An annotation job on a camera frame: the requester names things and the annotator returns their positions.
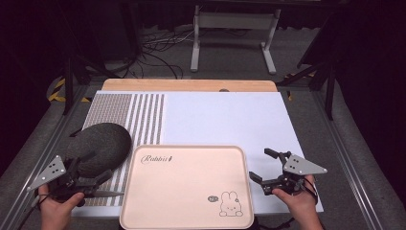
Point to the white metal stand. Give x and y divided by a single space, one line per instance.
233 20

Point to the aluminium rail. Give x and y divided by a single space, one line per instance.
38 166
348 159

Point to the pink tray with rabbit print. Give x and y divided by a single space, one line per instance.
186 188

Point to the white mat with striped part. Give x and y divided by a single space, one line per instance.
223 121

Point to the person's right hand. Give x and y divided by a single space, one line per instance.
298 201

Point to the person's left hand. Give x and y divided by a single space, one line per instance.
59 209

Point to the dark grey knitted hat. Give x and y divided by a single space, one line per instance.
102 145

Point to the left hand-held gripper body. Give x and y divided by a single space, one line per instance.
48 172

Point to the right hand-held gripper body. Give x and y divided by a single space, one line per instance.
300 167

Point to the black tripod stand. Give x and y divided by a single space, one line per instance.
330 83
72 76

